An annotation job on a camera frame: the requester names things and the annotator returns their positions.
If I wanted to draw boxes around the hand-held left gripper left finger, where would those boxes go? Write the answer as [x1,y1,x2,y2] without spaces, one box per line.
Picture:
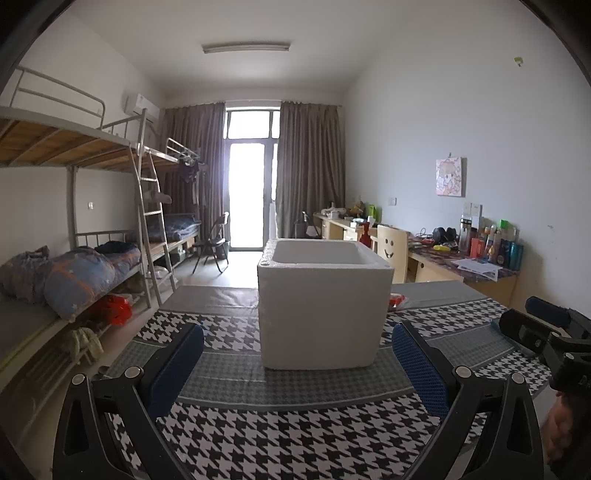
[52,322,206,480]

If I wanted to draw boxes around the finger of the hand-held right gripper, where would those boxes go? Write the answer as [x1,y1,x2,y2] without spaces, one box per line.
[526,296,572,328]
[500,309,561,356]

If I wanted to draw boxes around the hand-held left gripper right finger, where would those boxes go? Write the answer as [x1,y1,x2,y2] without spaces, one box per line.
[392,320,546,480]

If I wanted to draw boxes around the white foam box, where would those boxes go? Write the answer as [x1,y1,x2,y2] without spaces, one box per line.
[257,239,394,371]

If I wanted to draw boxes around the person's right hand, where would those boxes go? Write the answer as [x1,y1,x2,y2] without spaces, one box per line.
[546,392,573,464]

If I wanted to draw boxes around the row of toiletry bottles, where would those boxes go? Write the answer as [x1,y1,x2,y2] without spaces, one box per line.
[457,216,525,270]

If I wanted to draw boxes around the white papers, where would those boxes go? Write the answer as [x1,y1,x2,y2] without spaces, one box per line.
[450,257,504,281]

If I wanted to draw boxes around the red plastic bag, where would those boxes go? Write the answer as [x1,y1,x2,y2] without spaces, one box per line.
[98,295,133,327]

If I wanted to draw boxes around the pale yellow cloth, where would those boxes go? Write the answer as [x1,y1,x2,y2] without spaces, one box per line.
[64,327,106,366]

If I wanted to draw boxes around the wooden desk with patterned cover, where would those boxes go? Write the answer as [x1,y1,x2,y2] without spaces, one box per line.
[406,240,520,308]

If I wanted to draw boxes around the smiley face wooden chair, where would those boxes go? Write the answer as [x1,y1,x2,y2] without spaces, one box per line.
[376,224,410,284]

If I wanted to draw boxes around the black folding chair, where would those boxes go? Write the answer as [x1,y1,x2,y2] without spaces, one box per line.
[191,212,230,274]

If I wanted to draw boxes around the blue patterned quilt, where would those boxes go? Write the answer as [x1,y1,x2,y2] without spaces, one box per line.
[0,244,141,321]

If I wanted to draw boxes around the dark blue bedding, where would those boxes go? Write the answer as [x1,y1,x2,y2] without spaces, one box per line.
[161,213,202,241]

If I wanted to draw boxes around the cluttered wooden desk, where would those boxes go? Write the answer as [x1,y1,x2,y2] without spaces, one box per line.
[313,212,384,252]

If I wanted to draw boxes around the dark bin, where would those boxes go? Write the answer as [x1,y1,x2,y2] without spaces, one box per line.
[294,211,319,238]

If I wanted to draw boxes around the glass balcony door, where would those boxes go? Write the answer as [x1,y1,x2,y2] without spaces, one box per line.
[225,109,281,250]

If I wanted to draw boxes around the hanging dark clothes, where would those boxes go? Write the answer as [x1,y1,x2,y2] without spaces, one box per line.
[178,154,206,208]

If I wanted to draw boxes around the small metal bunk bed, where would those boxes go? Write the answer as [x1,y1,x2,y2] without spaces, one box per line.
[143,137,204,259]

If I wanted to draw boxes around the narrow brown curtain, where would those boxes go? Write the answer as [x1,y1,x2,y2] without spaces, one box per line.
[159,102,232,250]

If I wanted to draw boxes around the wide brown curtain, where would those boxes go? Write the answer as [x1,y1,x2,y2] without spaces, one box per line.
[276,102,346,238]

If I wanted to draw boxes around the large metal bunk bed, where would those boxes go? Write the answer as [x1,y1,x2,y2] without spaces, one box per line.
[0,66,178,370]

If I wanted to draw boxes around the white air conditioner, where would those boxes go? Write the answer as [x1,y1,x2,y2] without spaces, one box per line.
[124,93,161,122]

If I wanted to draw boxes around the ceiling tube light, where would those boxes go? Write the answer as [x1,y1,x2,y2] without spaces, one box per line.
[201,42,291,55]

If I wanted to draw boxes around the pink wall picture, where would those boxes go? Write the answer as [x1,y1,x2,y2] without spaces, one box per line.
[435,157,467,198]

